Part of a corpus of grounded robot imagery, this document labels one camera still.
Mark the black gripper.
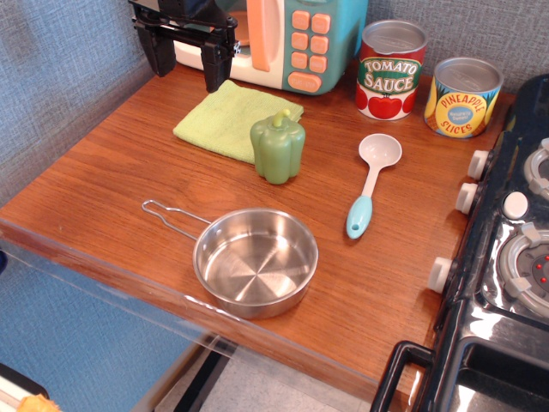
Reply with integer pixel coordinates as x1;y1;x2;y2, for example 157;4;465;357
130;1;238;93

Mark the metal pot with wire handle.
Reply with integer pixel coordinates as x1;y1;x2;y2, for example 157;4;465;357
142;199;320;320

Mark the yellow-green cloth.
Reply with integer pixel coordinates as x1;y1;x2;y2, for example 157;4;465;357
173;80;305;164

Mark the teal toy microwave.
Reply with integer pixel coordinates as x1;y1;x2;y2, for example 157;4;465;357
173;0;370;96

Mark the green toy bell pepper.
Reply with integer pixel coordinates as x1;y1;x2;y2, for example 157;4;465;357
250;109;305;185

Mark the tomato sauce can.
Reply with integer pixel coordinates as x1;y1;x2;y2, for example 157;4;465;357
355;20;427;120

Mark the pineapple slices can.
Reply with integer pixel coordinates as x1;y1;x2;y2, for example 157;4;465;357
424;57;504;139

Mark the white stove knob top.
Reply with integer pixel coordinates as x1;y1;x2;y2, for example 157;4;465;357
468;150;490;180

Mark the white stove knob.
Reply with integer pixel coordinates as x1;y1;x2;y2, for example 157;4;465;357
427;257;453;294
455;183;478;215
468;150;490;180

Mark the white stove knob middle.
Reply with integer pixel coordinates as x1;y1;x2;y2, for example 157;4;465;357
455;183;478;215

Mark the white stove knob bottom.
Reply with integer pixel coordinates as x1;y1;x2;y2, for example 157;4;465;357
427;257;453;294

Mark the orange object bottom left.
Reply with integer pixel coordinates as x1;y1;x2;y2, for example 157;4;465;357
16;394;61;412

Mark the black toy stove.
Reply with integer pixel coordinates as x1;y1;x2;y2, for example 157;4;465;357
370;73;549;412

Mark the white spoon with teal handle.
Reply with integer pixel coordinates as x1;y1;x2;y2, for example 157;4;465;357
346;133;402;239

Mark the black oven door handle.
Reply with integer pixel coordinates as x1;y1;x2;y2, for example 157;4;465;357
371;341;435;412

